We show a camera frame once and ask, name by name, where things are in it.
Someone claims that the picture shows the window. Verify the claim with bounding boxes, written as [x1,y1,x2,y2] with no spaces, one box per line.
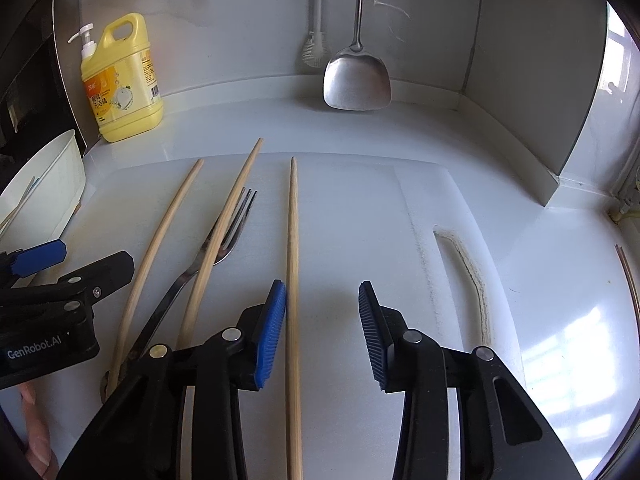
[602,2,640,96]

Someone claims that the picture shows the white cutting board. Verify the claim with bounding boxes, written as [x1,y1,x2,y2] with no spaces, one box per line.
[15,152,526,480]

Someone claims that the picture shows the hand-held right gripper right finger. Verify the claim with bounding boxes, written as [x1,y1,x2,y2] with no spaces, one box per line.
[358,281,583,480]

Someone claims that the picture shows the black range hood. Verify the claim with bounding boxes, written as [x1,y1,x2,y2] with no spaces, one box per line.
[0,0,86,161]

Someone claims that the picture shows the metal spatula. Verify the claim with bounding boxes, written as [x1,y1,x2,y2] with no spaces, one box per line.
[323,0,392,111]

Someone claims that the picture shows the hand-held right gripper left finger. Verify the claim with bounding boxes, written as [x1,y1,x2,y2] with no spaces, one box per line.
[57,280,287,480]

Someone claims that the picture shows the light bamboo chopstick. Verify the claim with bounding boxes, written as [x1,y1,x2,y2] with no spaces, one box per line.
[176,137,264,353]
[102,158,206,403]
[285,156,304,480]

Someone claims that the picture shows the person's left hand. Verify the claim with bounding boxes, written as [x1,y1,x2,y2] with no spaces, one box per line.
[19,381,62,477]

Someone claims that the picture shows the yellow dish soap bottle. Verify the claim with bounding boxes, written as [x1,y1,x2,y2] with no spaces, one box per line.
[68,12,165,144]

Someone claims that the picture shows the white bottle brush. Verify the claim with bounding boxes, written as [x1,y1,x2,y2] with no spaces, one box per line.
[301,0,331,69]

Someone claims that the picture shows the metal fork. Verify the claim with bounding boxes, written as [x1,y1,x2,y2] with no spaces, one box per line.
[120,187,258,366]

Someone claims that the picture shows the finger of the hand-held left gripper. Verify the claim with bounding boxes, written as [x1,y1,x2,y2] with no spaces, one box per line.
[55,251,135,312]
[0,239,68,281]

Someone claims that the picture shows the white bowl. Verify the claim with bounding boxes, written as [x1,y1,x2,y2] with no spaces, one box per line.
[0,130,87,257]

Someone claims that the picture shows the chopsticks at right edge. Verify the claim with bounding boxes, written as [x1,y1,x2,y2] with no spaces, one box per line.
[615,244,640,321]

